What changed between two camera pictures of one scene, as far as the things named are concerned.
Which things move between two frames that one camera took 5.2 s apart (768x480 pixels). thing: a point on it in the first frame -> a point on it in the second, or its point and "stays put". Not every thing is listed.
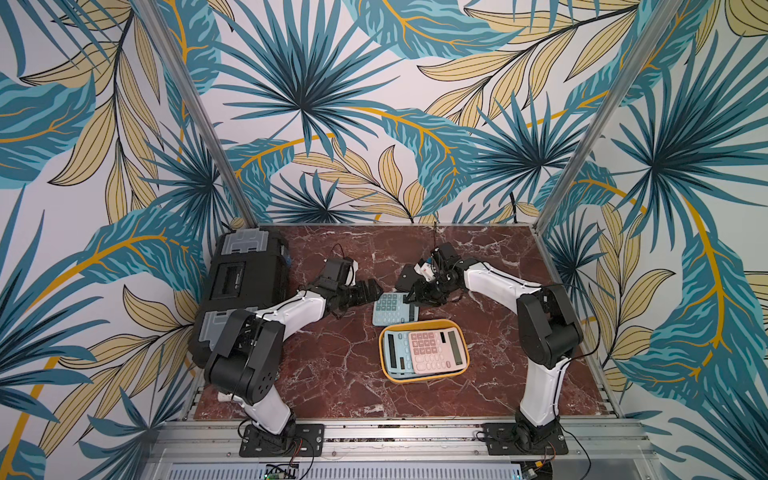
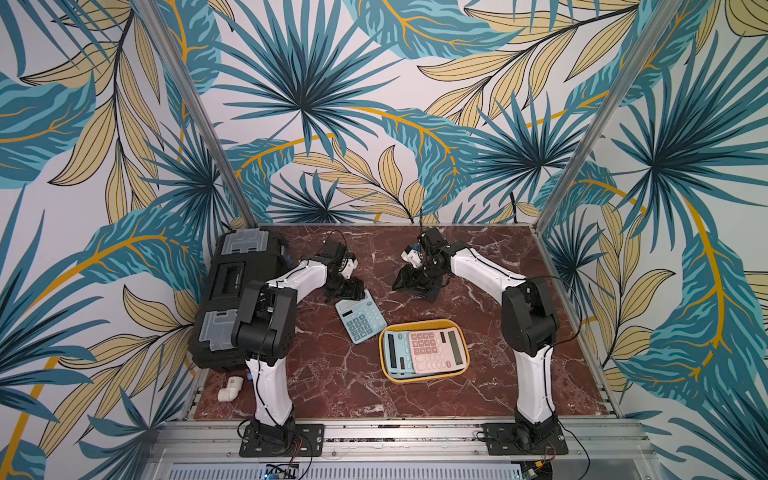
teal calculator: [390, 308] -> [361, 318]
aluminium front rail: [527, 450] stays put
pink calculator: [437, 351] stays put
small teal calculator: [398, 355] stays put
